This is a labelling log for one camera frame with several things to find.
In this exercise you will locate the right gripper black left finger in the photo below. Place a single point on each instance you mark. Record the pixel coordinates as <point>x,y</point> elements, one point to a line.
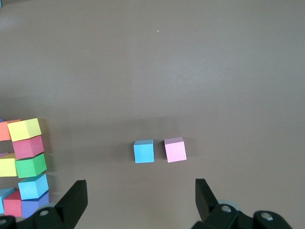
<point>62,214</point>

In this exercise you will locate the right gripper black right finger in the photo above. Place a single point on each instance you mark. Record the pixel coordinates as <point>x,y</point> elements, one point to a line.
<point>221,217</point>

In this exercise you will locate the purple foam cube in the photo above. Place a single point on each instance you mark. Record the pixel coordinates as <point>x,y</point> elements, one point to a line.
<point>33,206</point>

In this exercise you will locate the light blue foam cube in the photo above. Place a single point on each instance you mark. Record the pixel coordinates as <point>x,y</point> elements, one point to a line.
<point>33,187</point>
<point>143,151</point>
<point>2,198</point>

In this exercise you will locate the red foam cube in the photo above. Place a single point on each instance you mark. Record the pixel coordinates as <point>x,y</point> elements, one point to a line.
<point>28,147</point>
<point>12,205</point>

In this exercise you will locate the green foam cube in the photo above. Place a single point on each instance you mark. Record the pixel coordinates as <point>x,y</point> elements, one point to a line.
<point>31,166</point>

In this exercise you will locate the yellow foam cube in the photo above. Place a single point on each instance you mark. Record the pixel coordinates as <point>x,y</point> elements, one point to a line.
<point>23,130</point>
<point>7,165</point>

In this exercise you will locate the orange foam cube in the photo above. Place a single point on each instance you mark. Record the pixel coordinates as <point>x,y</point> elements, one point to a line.
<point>4,131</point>

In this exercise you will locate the large table cover mat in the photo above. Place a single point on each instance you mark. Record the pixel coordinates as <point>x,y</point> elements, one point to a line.
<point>166,71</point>

